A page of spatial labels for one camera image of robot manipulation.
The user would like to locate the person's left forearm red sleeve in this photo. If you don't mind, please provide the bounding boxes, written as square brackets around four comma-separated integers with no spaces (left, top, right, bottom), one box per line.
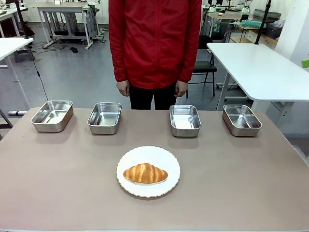
[178,41,202,84]

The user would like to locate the golden brown croissant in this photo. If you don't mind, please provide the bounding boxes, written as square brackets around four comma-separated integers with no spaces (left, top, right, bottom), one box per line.
[123,163,169,184]

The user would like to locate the black folding chair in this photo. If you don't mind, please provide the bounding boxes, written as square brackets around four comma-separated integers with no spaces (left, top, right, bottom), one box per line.
[187,35,218,99]

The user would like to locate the black trousers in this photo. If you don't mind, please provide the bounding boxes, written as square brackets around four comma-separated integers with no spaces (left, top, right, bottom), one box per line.
[129,82,178,110]

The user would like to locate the small white desk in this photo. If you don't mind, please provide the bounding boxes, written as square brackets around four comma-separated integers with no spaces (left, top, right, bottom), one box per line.
[0,37,34,116]

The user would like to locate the person's left hand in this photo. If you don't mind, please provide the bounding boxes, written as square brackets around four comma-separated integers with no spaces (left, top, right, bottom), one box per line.
[174,81,189,98]

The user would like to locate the teal tray of parts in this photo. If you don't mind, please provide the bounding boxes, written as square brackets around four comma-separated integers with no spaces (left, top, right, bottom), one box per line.
[240,20,267,28]

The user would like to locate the person's right hand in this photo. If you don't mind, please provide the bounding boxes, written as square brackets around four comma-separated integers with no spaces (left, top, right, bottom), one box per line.
[116,81,131,98]

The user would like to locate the black plastic crate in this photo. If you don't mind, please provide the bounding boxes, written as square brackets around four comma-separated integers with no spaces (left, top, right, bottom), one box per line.
[266,23,281,39]

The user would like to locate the thin black cable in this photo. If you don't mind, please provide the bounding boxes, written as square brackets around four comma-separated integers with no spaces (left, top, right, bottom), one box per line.
[28,45,49,101]

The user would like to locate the person's right forearm red sleeve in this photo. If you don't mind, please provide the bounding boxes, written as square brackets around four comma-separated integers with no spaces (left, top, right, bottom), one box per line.
[110,41,131,83]

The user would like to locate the red jacket torso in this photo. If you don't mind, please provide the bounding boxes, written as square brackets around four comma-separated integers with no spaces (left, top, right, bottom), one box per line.
[108,0,203,89]

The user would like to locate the grey metal workbench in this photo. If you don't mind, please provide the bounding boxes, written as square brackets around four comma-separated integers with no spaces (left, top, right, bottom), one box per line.
[37,1,98,51]

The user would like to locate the black stand pole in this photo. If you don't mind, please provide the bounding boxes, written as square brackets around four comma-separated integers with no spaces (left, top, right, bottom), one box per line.
[254,0,271,45]
[14,0,31,40]

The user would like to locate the stainless steel rectangular container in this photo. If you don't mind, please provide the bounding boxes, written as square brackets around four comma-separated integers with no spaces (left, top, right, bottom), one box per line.
[87,102,123,135]
[30,100,74,133]
[169,104,202,138]
[222,104,263,137]

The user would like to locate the white scalloped plate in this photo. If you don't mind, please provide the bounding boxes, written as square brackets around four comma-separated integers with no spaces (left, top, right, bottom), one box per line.
[116,145,181,198]

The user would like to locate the large white desk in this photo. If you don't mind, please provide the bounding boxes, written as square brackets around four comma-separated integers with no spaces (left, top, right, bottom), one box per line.
[206,43,309,121]

